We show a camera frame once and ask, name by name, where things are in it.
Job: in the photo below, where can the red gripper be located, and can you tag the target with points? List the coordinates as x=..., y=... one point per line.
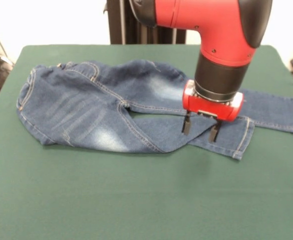
x=211, y=110

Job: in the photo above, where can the blue denim jeans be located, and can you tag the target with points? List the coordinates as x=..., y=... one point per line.
x=99, y=107

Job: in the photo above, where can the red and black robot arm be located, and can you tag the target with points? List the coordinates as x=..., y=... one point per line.
x=219, y=37

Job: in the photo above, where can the dark green table cloth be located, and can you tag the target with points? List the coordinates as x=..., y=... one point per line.
x=86, y=195

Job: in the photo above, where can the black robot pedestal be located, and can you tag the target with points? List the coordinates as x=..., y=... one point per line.
x=141, y=32

